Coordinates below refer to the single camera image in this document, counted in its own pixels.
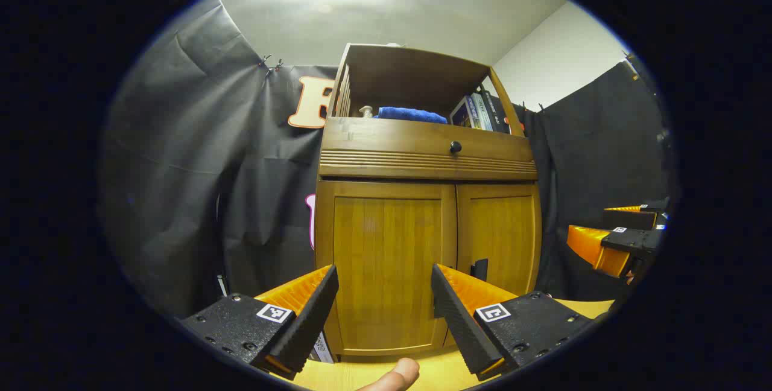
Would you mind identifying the blue folded towel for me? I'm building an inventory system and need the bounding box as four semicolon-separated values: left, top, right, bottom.
374;106;448;124

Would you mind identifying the black book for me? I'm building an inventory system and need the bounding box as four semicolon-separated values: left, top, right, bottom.
482;89;512;134

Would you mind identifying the wooden double-door shoe cabinet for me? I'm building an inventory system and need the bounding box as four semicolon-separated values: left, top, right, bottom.
314;43;542;357

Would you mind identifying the wooden shoe cabinet door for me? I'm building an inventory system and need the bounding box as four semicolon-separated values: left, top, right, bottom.
315;180;457;355
457;183;542;295

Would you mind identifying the grey spine book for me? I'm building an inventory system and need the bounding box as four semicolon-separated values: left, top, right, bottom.
470;92;494;131

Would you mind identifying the dark blue book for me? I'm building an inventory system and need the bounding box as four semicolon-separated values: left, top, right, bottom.
449;97;477;128

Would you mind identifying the wooden drawer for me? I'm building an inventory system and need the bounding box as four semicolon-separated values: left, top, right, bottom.
321;116;536;165

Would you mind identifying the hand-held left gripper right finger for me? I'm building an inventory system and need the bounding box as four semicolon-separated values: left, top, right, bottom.
431;263;595;381

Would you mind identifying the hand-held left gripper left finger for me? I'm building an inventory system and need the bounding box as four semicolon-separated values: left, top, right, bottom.
179;264;340;381

